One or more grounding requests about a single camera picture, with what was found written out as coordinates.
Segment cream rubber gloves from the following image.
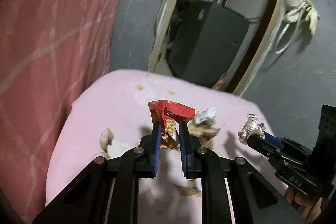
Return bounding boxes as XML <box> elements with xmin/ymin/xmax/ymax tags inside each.
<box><xmin>283</xmin><ymin>0</ymin><xmax>320</xmax><ymax>36</ymax></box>

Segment red snack wrapper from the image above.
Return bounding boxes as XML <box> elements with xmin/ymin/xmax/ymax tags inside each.
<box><xmin>148</xmin><ymin>100</ymin><xmax>198</xmax><ymax>149</ymax></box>

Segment silver foil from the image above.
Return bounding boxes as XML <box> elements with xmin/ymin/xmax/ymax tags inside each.
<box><xmin>238</xmin><ymin>113</ymin><xmax>266</xmax><ymax>144</ymax></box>

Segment right hand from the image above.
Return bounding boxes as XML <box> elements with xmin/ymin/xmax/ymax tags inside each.
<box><xmin>284</xmin><ymin>186</ymin><xmax>322</xmax><ymax>223</ymax></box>

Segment wooden door frame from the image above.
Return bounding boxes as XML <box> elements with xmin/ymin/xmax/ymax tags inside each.
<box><xmin>146</xmin><ymin>0</ymin><xmax>292</xmax><ymax>97</ymax></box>

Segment red plaid cloth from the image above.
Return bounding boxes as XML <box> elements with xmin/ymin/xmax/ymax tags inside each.
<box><xmin>1</xmin><ymin>0</ymin><xmax>119</xmax><ymax>223</ymax></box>

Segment grey washing machine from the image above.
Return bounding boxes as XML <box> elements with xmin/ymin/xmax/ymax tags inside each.
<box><xmin>167</xmin><ymin>1</ymin><xmax>249</xmax><ymax>88</ymax></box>

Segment pink floral table cloth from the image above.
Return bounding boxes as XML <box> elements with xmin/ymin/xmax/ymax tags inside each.
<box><xmin>46</xmin><ymin>70</ymin><xmax>285</xmax><ymax>223</ymax></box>

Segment brown peel scrap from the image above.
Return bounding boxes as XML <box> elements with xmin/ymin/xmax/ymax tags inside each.
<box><xmin>187</xmin><ymin>123</ymin><xmax>220</xmax><ymax>141</ymax></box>

